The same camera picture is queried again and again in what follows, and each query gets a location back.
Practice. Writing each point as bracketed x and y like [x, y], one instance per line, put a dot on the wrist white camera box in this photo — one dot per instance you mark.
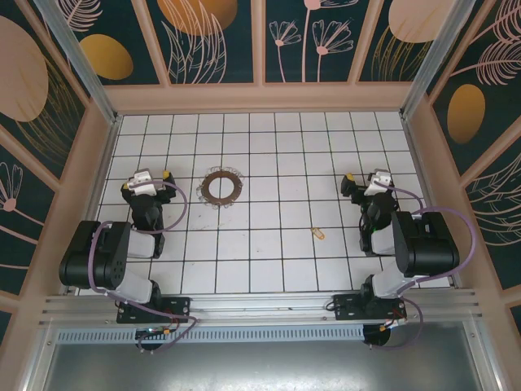
[379, 181]
[143, 182]

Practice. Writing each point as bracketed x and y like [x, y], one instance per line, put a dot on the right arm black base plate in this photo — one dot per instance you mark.
[346, 307]

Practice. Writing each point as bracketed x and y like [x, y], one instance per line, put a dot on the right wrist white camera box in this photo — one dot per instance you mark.
[379, 181]

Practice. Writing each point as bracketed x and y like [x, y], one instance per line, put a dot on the aluminium mounting rail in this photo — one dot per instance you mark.
[260, 303]

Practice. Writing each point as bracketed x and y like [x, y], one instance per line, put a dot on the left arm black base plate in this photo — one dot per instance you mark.
[179, 307]

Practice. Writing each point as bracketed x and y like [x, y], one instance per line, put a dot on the yellow plastic key tag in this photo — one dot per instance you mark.
[318, 234]

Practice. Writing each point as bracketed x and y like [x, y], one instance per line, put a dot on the aluminium corner post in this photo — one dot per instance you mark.
[83, 61]
[429, 61]

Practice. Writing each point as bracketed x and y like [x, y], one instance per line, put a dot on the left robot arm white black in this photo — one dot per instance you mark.
[136, 244]

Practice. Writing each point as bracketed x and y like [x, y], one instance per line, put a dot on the grey metal sheet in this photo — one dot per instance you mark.
[260, 366]

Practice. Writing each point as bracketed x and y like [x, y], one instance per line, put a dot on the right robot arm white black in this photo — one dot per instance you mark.
[427, 244]

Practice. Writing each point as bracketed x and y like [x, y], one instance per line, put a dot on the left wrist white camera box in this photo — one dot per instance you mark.
[143, 182]

